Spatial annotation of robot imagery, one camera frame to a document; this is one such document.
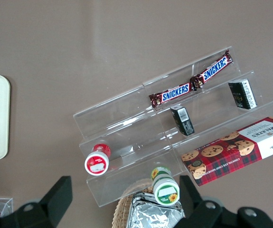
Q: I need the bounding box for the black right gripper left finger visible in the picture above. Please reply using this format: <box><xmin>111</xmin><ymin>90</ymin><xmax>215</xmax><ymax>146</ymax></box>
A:
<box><xmin>0</xmin><ymin>175</ymin><xmax>73</xmax><ymax>228</ymax></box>

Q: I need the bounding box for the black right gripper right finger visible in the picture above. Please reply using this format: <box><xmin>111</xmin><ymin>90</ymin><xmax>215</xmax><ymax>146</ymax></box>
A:
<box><xmin>174</xmin><ymin>175</ymin><xmax>273</xmax><ymax>228</ymax></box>

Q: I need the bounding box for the foil wrapped sandwich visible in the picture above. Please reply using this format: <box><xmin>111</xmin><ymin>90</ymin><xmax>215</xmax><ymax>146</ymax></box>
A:
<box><xmin>127</xmin><ymin>192</ymin><xmax>186</xmax><ymax>228</ymax></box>

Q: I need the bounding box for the woven wicker basket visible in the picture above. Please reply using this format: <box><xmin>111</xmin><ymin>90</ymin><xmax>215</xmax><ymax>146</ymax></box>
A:
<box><xmin>112</xmin><ymin>186</ymin><xmax>156</xmax><ymax>228</ymax></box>

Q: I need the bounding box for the green lidded sunflower jar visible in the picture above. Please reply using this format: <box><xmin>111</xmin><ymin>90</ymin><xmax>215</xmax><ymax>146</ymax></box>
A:
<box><xmin>150</xmin><ymin>166</ymin><xmax>180</xmax><ymax>206</ymax></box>

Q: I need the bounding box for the red lidded small jar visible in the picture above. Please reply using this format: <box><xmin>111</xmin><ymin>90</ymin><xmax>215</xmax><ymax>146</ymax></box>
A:
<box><xmin>84</xmin><ymin>143</ymin><xmax>111</xmax><ymax>176</ymax></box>

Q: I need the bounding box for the Walkers red tartan cookie box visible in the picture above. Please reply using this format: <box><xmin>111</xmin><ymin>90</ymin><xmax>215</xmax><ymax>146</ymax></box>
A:
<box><xmin>181</xmin><ymin>116</ymin><xmax>273</xmax><ymax>187</ymax></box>

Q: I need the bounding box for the small black barcode box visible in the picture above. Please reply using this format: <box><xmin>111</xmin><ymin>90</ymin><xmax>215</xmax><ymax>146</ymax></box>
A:
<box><xmin>170</xmin><ymin>105</ymin><xmax>195</xmax><ymax>137</ymax></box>

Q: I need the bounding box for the clear acrylic stepped stand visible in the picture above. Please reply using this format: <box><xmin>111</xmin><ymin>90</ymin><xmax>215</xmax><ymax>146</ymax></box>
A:
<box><xmin>73</xmin><ymin>83</ymin><xmax>183</xmax><ymax>208</ymax></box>
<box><xmin>142</xmin><ymin>46</ymin><xmax>273</xmax><ymax>172</ymax></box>

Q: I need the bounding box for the Snickers chocolate bar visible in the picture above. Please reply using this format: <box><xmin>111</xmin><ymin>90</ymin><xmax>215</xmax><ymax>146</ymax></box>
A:
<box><xmin>189</xmin><ymin>49</ymin><xmax>234</xmax><ymax>90</ymax></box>
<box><xmin>148</xmin><ymin>82</ymin><xmax>195</xmax><ymax>107</ymax></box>

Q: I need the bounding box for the black box with white side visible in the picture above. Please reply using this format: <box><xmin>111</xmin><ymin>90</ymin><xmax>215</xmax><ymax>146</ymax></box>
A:
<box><xmin>228</xmin><ymin>78</ymin><xmax>258</xmax><ymax>110</ymax></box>

